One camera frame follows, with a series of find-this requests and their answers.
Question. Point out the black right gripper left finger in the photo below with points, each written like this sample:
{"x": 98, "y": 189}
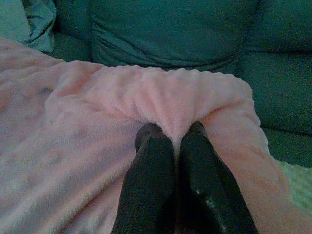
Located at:
{"x": 151, "y": 175}

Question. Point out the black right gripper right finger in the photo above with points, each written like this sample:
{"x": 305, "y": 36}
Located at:
{"x": 204, "y": 180}

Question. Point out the pink fluffy pillow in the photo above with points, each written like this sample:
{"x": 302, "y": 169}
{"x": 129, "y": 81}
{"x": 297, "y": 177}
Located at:
{"x": 73, "y": 122}

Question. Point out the dark green leather sofa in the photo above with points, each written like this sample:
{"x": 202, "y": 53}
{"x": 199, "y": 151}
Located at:
{"x": 170, "y": 36}

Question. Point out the white knitted blanket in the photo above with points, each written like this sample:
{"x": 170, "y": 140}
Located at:
{"x": 302, "y": 185}

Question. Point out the pale grey cloth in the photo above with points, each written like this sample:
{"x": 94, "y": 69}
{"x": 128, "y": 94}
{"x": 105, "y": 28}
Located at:
{"x": 14, "y": 19}

